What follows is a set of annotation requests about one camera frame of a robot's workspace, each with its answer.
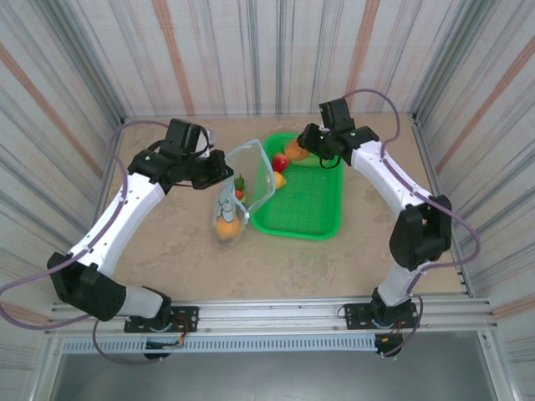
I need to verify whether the orange-brown toy food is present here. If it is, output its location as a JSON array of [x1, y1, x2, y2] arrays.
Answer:
[[283, 139, 311, 162]]

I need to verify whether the clear printed zip-top bag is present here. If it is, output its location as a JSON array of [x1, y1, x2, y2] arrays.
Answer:
[[211, 139, 277, 246]]

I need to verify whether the orange toy fruit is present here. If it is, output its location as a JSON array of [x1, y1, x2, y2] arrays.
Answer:
[[216, 216, 243, 241]]

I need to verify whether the green plastic basket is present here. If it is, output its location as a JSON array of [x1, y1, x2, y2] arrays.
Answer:
[[249, 132, 346, 242]]

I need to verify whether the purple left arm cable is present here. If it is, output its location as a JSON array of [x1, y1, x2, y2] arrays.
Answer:
[[0, 119, 172, 364]]

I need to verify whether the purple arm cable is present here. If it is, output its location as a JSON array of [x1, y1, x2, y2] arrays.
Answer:
[[0, 119, 172, 364], [343, 88, 482, 359]]

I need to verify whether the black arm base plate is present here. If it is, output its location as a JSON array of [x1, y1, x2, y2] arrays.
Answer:
[[124, 306, 200, 334], [338, 302, 420, 331]]

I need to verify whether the aluminium mounting rail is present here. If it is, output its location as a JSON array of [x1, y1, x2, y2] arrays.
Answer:
[[49, 294, 492, 333]]

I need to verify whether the perforated metal cable tray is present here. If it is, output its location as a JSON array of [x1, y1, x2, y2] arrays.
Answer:
[[60, 336, 380, 355]]

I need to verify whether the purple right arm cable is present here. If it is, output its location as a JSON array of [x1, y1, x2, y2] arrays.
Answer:
[[343, 88, 482, 359]]

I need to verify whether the black cable clamp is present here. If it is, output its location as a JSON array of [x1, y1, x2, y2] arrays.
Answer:
[[374, 332, 405, 359], [143, 338, 185, 361]]

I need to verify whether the aluminium side rail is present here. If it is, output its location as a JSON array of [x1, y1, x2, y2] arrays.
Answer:
[[409, 111, 476, 298]]

